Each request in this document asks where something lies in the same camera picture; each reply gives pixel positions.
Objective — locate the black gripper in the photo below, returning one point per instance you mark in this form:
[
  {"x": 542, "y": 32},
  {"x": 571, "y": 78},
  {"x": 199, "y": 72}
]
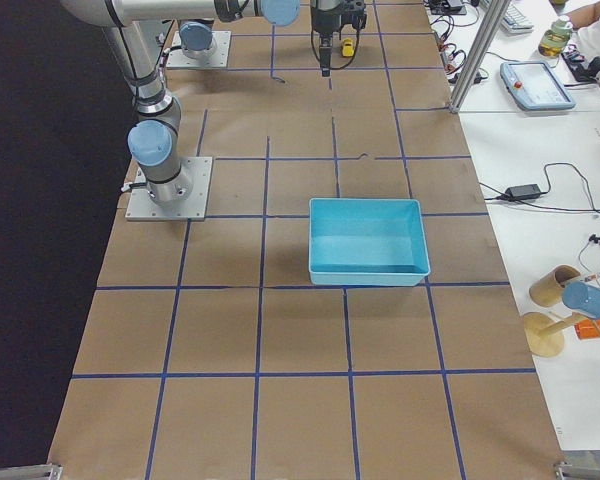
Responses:
[{"x": 323, "y": 21}]

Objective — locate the yellow beetle toy car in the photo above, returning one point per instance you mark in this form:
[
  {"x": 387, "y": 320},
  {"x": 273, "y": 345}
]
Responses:
[{"x": 348, "y": 48}]

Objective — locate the white keyboard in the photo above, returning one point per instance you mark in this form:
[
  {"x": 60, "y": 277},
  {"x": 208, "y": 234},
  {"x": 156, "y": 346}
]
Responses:
[{"x": 515, "y": 22}]

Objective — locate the light blue plastic bin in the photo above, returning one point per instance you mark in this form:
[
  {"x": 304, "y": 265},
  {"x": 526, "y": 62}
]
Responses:
[{"x": 367, "y": 242}]

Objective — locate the blue teach pendant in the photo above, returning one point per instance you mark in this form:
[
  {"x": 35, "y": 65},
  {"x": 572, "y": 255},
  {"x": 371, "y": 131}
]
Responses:
[{"x": 535, "y": 87}]

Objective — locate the green drink bottle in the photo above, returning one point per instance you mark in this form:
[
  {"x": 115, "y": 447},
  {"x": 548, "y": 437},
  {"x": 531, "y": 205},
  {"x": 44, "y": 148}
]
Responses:
[{"x": 556, "y": 38}]

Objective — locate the black power adapter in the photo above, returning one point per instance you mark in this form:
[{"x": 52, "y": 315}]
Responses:
[{"x": 523, "y": 192}]

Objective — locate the wooden stand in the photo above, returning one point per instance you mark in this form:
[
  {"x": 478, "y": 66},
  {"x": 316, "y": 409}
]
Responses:
[{"x": 544, "y": 333}]

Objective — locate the blue plastic cup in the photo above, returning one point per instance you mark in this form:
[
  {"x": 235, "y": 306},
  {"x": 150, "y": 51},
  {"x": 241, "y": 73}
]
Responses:
[{"x": 582, "y": 298}]

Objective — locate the orange plastic cup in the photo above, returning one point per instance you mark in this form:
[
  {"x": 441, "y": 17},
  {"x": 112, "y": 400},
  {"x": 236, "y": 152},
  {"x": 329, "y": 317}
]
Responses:
[{"x": 588, "y": 329}]

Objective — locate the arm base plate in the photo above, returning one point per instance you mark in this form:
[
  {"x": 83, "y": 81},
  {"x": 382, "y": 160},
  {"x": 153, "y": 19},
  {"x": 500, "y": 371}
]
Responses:
[
  {"x": 183, "y": 198},
  {"x": 216, "y": 57}
]

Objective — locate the silver aluminium frame post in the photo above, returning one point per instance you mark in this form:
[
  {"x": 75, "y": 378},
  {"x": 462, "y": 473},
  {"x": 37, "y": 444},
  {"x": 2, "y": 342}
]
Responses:
[{"x": 485, "y": 35}]

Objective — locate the aluminium corner bracket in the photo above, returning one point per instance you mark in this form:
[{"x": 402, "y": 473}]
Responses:
[
  {"x": 568, "y": 471},
  {"x": 48, "y": 471}
]

